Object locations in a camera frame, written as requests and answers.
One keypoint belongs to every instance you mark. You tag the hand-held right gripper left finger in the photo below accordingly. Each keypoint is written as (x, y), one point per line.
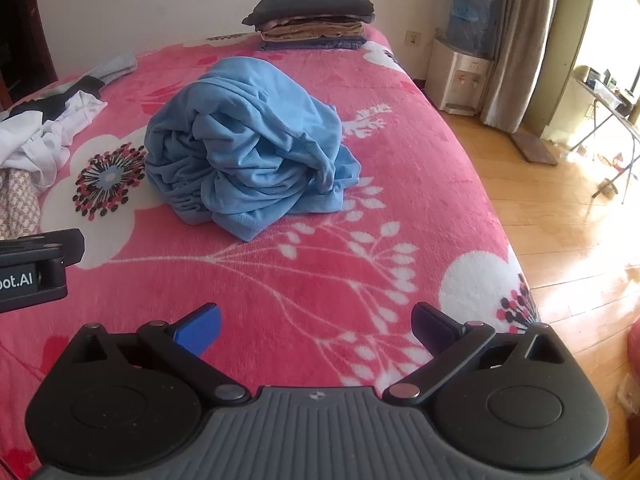
(200, 331)

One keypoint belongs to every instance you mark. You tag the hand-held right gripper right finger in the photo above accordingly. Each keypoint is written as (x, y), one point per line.
(431, 331)

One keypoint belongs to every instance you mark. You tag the light blue t-shirt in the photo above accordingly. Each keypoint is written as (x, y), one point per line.
(250, 135)

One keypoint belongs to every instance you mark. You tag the pink floral blanket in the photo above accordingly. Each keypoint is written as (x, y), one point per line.
(310, 270)

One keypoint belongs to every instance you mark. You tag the white crumpled garment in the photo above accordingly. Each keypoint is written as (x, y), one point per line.
(55, 130)

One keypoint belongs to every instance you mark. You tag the black crumpled garment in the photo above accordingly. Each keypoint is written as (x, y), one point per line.
(60, 102)

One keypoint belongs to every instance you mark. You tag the brown floor mat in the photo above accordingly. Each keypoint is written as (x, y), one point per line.
(534, 147)

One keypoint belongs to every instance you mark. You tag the wooden wardrobe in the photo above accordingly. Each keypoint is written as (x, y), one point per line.
(22, 25)

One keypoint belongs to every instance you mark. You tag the white water dispenser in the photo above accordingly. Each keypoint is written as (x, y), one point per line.
(457, 80)

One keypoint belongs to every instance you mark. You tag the folding table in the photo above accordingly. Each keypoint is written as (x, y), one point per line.
(612, 105)

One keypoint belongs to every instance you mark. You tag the clear plastic container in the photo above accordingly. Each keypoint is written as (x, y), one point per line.
(602, 85)

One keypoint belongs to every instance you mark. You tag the beige curtain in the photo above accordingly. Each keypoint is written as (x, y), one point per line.
(525, 45)

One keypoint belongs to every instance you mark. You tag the blue water bottle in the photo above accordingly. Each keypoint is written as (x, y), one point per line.
(472, 15)

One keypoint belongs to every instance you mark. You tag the tan folded garment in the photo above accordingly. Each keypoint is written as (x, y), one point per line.
(310, 30)

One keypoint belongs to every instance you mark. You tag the black folded garment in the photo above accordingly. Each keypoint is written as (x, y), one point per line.
(310, 2)

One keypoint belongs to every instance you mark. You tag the wall socket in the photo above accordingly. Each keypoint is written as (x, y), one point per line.
(413, 38)

